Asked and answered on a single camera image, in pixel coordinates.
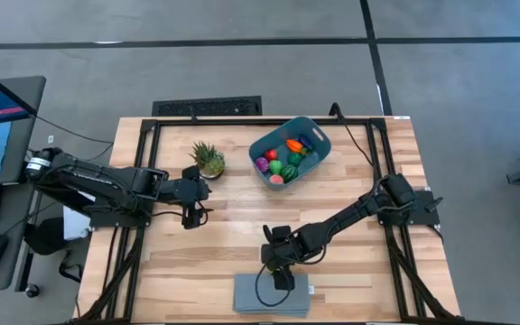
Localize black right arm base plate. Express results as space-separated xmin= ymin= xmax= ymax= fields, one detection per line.
xmin=376 ymin=189 xmax=441 ymax=228

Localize black power cable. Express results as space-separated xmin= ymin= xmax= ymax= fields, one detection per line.
xmin=329 ymin=102 xmax=392 ymax=181

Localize black strap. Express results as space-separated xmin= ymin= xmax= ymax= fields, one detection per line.
xmin=58 ymin=250 xmax=84 ymax=284

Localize white paper sheet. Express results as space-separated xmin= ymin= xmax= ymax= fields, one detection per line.
xmin=63 ymin=205 xmax=92 ymax=240

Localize grey desk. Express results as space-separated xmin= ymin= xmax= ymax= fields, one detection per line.
xmin=0 ymin=75 xmax=47 ymax=293

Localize black desk leg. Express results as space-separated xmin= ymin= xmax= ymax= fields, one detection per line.
xmin=14 ymin=252 xmax=35 ymax=293

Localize grey folded cloth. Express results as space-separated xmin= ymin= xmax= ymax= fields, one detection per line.
xmin=232 ymin=273 xmax=311 ymax=318

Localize black keyboard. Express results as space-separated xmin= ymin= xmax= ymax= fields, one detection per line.
xmin=151 ymin=95 xmax=264 ymax=117

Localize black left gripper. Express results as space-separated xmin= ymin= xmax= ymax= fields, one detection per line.
xmin=167 ymin=164 xmax=215 ymax=214

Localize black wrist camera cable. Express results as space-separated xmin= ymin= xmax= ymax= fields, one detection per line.
xmin=254 ymin=264 xmax=293 ymax=309

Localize toy watermelon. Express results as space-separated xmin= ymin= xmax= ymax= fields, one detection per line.
xmin=280 ymin=164 xmax=300 ymax=184

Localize potted succulent plant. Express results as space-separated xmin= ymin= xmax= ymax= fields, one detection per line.
xmin=188 ymin=140 xmax=226 ymax=181

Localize teal plastic bin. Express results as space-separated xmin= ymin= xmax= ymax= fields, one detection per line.
xmin=247 ymin=116 xmax=332 ymax=190

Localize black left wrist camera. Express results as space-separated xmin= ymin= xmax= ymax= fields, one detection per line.
xmin=181 ymin=202 xmax=203 ymax=230

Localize black bag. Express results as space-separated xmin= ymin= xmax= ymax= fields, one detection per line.
xmin=23 ymin=216 xmax=68 ymax=256

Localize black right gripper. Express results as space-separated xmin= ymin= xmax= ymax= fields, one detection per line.
xmin=261 ymin=224 xmax=309 ymax=273

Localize black aluminium table frame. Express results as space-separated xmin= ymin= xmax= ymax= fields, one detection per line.
xmin=73 ymin=116 xmax=467 ymax=325

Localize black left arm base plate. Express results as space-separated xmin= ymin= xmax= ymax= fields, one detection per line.
xmin=88 ymin=205 xmax=153 ymax=228

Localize black floor cable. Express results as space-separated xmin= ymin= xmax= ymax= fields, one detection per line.
xmin=29 ymin=112 xmax=115 ymax=145

